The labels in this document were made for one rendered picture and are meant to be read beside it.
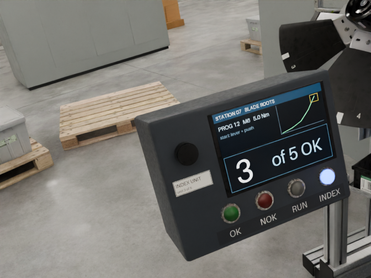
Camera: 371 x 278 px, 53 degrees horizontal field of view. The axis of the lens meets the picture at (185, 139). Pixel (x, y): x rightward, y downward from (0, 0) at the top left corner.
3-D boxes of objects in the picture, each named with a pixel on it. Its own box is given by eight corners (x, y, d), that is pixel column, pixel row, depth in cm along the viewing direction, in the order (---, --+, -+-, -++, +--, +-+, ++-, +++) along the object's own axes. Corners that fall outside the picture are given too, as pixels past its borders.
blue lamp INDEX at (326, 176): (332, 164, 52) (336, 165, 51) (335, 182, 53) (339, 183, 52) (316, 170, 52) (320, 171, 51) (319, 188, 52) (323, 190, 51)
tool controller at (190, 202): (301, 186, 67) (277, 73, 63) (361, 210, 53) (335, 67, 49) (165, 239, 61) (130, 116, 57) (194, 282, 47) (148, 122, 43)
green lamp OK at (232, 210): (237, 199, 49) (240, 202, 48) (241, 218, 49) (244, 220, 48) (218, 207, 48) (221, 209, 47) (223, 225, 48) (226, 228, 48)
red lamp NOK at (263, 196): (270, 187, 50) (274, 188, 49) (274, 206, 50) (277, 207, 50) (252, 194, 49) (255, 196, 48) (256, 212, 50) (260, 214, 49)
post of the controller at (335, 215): (335, 252, 73) (337, 166, 65) (346, 262, 70) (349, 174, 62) (323, 258, 72) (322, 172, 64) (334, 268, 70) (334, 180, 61)
